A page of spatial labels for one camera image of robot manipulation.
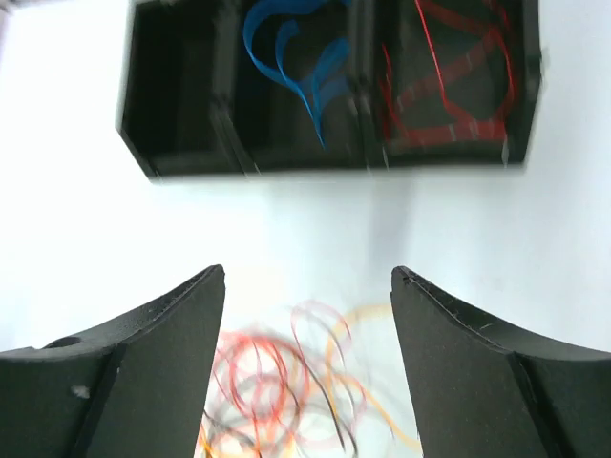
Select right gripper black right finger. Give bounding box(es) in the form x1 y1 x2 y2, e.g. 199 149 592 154
390 266 610 458

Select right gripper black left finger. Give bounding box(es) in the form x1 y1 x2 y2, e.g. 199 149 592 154
1 265 225 457

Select red wire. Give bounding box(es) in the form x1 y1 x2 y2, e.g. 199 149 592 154
379 0 519 144

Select blue wire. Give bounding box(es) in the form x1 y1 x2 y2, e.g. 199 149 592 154
242 0 353 150

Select black left storage bin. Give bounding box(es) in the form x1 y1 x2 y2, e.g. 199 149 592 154
116 1 247 179

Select black storage bin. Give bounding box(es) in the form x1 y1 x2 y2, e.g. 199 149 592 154
357 1 542 169
231 1 367 176
116 1 247 179

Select black middle storage bin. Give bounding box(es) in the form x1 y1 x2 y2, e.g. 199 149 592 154
231 1 367 176

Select black right storage bin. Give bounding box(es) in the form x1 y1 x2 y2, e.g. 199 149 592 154
357 1 542 169

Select pink maroon wire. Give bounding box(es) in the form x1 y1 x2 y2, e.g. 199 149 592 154
204 299 373 449

